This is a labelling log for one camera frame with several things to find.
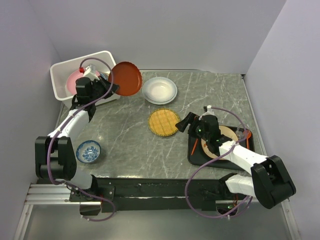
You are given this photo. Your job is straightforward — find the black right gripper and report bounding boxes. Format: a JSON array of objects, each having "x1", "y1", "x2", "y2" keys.
[{"x1": 175, "y1": 112, "x2": 210, "y2": 142}]

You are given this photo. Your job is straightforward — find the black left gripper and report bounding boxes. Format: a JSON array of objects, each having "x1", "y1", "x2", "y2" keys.
[{"x1": 89, "y1": 75, "x2": 119, "y2": 103}]

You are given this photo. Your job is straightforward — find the red plate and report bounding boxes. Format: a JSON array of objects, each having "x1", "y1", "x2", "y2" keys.
[{"x1": 108, "y1": 61, "x2": 143, "y2": 97}]

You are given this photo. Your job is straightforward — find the yellow woven plate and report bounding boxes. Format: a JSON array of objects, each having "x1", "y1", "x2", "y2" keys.
[{"x1": 148, "y1": 108, "x2": 181, "y2": 137}]

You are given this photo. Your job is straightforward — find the pink plate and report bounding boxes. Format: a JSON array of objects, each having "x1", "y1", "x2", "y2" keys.
[{"x1": 65, "y1": 70, "x2": 84, "y2": 95}]

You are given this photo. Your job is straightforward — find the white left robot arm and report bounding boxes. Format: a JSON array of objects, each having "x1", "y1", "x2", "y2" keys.
[{"x1": 35, "y1": 74, "x2": 119, "y2": 201}]

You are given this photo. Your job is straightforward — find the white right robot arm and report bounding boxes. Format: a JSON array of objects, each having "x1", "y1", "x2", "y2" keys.
[{"x1": 175, "y1": 111, "x2": 297, "y2": 209}]

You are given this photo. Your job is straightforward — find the white plastic bin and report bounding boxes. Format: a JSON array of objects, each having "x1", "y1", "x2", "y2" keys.
[{"x1": 50, "y1": 50, "x2": 116, "y2": 109}]

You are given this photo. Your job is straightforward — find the orange fork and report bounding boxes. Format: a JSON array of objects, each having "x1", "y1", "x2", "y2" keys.
[{"x1": 190, "y1": 138, "x2": 199, "y2": 156}]

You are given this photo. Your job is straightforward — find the black tray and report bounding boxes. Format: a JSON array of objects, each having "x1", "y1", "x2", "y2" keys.
[{"x1": 187, "y1": 126, "x2": 255, "y2": 171}]

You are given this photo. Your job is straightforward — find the beige plate on tray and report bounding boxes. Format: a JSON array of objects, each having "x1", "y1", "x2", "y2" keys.
[{"x1": 201, "y1": 125, "x2": 239, "y2": 159}]

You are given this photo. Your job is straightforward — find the white deep plate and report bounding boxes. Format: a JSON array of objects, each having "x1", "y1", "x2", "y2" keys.
[{"x1": 142, "y1": 77, "x2": 178, "y2": 105}]

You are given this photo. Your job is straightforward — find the clear glass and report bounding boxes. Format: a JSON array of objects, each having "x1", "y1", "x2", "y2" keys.
[{"x1": 235, "y1": 124, "x2": 249, "y2": 140}]

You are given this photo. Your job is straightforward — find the orange spoon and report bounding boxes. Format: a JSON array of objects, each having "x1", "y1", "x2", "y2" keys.
[{"x1": 243, "y1": 129, "x2": 252, "y2": 150}]

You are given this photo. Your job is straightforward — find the blue white patterned bowl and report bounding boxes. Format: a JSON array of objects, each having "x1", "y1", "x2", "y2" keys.
[{"x1": 75, "y1": 140, "x2": 102, "y2": 164}]

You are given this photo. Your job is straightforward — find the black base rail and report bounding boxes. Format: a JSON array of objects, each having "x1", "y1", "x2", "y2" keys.
[{"x1": 67, "y1": 177, "x2": 251, "y2": 213}]

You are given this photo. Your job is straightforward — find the aluminium frame rail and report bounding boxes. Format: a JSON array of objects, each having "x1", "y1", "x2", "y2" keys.
[{"x1": 14, "y1": 184, "x2": 301, "y2": 240}]

